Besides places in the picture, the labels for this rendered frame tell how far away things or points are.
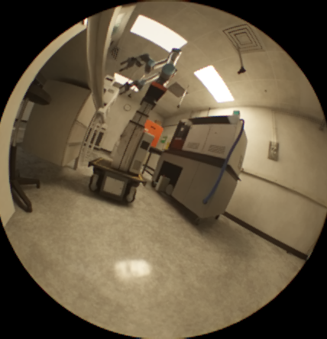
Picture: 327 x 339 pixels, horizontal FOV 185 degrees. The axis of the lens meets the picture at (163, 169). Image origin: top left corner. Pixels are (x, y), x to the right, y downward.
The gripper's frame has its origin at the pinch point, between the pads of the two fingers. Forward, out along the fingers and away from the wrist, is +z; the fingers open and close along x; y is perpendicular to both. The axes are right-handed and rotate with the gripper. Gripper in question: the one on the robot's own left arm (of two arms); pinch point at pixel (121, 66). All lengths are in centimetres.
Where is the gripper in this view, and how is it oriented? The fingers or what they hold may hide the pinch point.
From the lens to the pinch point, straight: 114.2
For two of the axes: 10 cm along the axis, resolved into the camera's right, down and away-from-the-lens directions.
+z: -7.2, 6.9, -0.7
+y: -5.4, -6.2, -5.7
